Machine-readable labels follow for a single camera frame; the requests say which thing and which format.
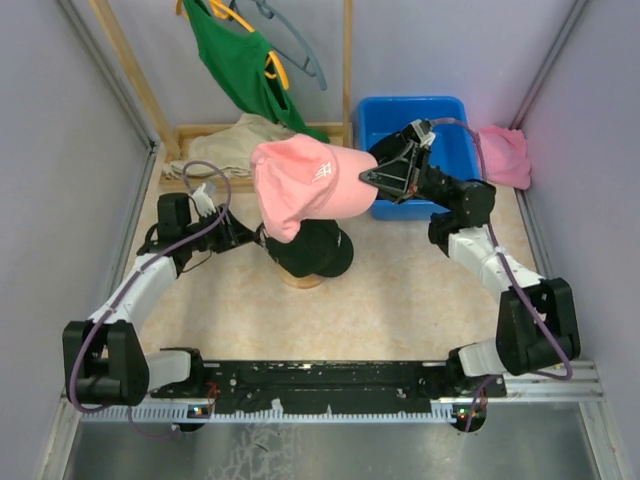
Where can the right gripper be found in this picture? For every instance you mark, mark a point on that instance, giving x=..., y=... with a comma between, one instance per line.
x=399, y=176

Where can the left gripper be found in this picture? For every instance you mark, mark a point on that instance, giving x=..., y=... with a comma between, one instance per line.
x=233, y=234

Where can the wooden hat stand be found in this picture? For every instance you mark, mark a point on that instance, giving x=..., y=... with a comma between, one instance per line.
x=302, y=283

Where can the dark green cap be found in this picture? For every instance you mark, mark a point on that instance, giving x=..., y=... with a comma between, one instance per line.
x=319, y=248

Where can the pink cap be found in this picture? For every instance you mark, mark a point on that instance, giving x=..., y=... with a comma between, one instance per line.
x=302, y=178

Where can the black cap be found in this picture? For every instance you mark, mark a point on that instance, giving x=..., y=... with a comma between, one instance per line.
x=393, y=146

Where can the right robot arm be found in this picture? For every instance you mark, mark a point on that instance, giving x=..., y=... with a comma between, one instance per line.
x=537, y=330

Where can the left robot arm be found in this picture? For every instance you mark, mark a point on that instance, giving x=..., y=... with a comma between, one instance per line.
x=104, y=362

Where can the beige cloth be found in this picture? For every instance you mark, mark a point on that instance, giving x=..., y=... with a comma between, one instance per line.
x=228, y=147

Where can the pink cloth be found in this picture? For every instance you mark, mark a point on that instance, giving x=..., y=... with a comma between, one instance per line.
x=506, y=161

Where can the wooden clothes rack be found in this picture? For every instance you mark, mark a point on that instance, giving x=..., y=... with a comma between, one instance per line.
x=153, y=51

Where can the green tank top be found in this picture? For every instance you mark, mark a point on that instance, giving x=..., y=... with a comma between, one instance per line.
x=277, y=107

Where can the grey-blue hanger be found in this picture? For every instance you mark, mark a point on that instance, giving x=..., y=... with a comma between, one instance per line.
x=285, y=38

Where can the yellow hanger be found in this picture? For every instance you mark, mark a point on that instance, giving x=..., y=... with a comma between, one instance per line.
x=275, y=60

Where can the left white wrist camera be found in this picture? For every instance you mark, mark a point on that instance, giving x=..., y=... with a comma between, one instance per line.
x=202, y=198

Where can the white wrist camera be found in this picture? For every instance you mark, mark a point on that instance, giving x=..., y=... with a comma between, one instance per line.
x=420, y=131
x=202, y=198

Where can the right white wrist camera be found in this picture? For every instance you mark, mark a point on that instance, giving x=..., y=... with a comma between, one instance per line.
x=420, y=131

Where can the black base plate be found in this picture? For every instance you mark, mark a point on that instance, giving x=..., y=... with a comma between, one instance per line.
x=340, y=387

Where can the aluminium frame rail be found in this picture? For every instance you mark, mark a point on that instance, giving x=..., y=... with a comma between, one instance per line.
x=466, y=413

